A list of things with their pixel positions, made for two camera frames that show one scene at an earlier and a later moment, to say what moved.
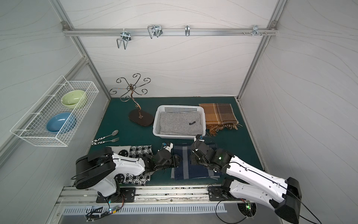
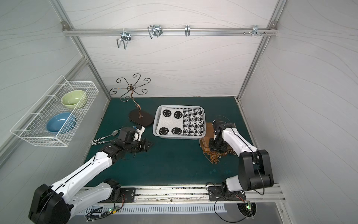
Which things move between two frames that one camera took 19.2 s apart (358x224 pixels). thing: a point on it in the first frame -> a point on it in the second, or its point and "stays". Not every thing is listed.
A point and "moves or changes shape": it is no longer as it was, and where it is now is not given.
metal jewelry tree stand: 141,118 stays
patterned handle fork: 113,140 stays
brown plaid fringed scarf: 220,115 moves or changes shape
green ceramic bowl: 72,99 stays
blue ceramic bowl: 61,122 stays
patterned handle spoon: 114,133 stays
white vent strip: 129,208 stays
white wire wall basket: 56,117 stays
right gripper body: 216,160 -> 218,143
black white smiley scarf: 136,151 -> 170,121
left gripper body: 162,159 -> 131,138
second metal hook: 154,30 stays
